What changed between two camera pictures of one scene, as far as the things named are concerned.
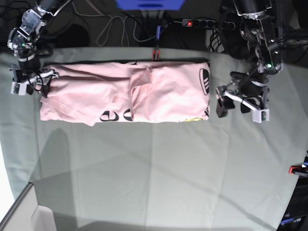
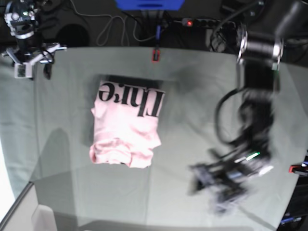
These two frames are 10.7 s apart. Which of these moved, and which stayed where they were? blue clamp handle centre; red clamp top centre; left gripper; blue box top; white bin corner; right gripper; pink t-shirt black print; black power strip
Moved: left gripper; right gripper; pink t-shirt black print
Stayed: red clamp top centre; black power strip; white bin corner; blue box top; blue clamp handle centre
